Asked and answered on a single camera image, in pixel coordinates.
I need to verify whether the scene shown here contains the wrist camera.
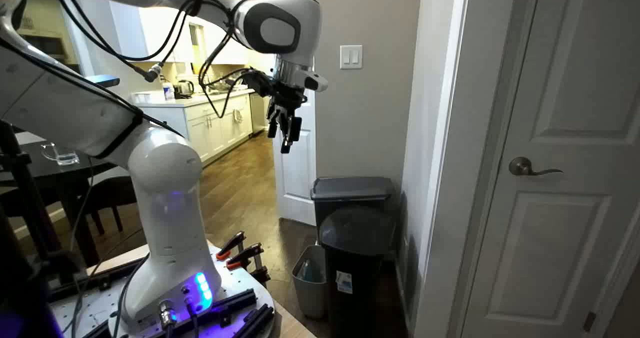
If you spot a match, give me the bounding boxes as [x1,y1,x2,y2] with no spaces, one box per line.
[239,68,275,98]

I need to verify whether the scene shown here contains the domed black bin lid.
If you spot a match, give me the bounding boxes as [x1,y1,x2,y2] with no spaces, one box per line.
[318,206,397,255]

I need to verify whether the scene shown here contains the black bin with domed lid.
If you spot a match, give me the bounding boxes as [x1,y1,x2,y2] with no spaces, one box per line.
[318,206,397,338]

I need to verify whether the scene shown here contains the white kitchen counter cabinets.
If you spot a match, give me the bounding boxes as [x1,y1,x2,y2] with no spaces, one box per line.
[131,88,257,167]

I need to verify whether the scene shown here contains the white panel door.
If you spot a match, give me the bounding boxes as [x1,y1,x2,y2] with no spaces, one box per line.
[459,0,640,338]

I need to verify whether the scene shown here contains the white light switch plate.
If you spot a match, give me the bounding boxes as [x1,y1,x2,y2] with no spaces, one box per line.
[339,44,364,70]

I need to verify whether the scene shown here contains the flat dark grey bin lid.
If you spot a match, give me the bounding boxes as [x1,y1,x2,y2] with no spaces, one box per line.
[310,176,396,202]

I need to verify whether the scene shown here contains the black bin with flat lid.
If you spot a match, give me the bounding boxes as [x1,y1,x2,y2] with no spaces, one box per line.
[310,176,396,245]

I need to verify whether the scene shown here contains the small grey wastebasket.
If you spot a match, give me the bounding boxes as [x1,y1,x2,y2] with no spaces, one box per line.
[291,244,329,320]

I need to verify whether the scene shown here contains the bronze door lever handle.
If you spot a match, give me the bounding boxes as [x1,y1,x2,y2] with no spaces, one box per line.
[508,156,564,177]

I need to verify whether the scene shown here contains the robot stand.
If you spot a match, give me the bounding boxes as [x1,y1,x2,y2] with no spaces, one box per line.
[47,242,317,338]

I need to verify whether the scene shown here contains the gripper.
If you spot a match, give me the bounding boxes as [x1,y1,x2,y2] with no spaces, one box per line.
[266,82,308,154]

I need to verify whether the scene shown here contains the orange and black clamp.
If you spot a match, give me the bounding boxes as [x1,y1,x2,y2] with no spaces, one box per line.
[215,231,247,262]
[225,243,272,285]

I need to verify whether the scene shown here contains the white upper kitchen cabinets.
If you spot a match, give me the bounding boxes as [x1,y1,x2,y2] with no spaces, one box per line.
[75,0,251,65]

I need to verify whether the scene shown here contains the dark dining chair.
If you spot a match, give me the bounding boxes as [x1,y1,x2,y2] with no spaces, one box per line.
[80,175,139,236]

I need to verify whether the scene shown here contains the dark dining table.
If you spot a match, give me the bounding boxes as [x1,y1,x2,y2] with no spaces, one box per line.
[0,139,120,269]

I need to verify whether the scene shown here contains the black cable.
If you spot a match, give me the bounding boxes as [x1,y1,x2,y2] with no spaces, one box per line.
[111,252,151,338]

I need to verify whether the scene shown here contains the black stand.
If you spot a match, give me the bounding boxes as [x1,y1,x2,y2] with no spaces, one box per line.
[0,121,68,338]

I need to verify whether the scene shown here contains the clear glass mug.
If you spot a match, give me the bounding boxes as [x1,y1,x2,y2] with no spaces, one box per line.
[40,143,81,166]

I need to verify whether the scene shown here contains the white open door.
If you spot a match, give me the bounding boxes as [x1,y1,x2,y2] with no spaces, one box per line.
[273,86,317,227]

